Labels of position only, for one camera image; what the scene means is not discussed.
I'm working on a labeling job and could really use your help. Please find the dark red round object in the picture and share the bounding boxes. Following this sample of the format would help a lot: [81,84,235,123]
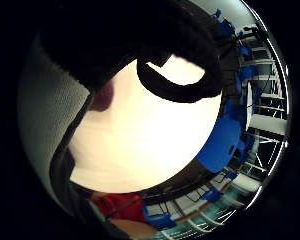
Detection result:
[89,79,115,113]

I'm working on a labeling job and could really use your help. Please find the blue chair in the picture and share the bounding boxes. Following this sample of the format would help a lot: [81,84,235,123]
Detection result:
[143,203,177,232]
[195,113,244,174]
[235,64,260,101]
[201,188,225,203]
[213,9,237,38]

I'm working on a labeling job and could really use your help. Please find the the person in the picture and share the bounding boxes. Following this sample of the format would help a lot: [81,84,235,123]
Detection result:
[69,181,159,240]

